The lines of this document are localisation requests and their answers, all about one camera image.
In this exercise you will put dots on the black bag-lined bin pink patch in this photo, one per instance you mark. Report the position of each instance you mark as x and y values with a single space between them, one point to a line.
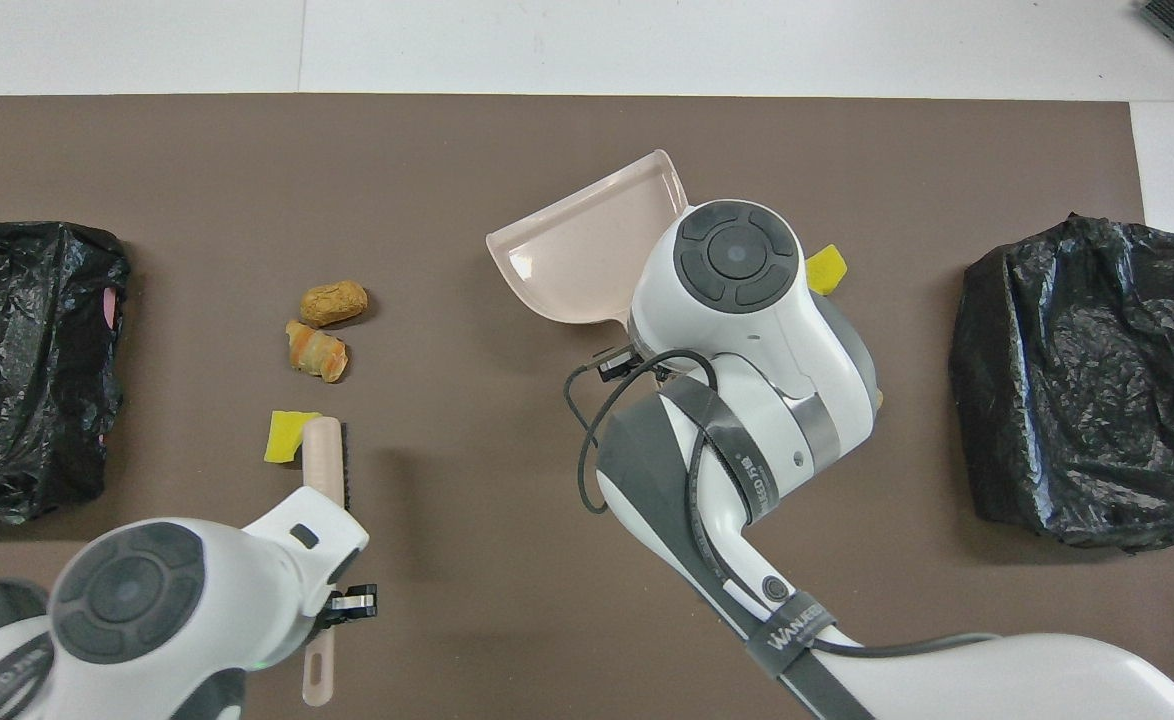
27 370

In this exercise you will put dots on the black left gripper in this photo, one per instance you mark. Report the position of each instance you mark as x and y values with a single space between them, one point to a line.
330 612

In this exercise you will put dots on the black bag-lined trash bin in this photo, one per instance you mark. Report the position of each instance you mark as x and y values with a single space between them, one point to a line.
1067 380

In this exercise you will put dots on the beige plastic dustpan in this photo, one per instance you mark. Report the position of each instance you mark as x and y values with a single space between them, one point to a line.
587 250

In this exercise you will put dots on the brown table mat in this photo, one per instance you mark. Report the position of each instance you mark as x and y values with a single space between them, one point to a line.
447 150

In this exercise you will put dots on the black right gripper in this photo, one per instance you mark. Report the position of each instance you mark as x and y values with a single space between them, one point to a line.
652 368

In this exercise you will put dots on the yellow sponge piece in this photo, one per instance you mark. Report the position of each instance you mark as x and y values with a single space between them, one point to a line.
827 270
285 437

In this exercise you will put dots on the brown toy bread roll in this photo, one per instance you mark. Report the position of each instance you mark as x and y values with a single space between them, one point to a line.
333 303

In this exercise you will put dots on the striped toy croissant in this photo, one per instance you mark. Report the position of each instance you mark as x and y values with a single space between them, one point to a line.
317 350

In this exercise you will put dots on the beige hand brush black bristles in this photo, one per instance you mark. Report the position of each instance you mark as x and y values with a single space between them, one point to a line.
323 460

